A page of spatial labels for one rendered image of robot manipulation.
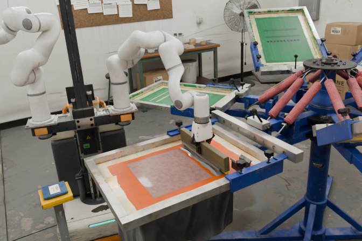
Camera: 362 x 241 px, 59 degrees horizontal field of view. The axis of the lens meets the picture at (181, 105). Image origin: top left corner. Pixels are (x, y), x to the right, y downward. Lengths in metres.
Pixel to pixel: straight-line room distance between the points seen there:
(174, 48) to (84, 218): 1.46
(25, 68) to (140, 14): 3.88
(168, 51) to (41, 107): 0.75
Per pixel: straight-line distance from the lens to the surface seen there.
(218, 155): 1.50
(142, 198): 1.42
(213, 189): 1.39
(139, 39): 1.60
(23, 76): 1.74
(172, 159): 1.68
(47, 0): 5.09
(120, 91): 1.84
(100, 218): 2.50
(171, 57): 1.55
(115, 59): 1.80
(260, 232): 2.60
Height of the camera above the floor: 1.77
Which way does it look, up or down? 20 degrees down
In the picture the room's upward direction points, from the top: 3 degrees counter-clockwise
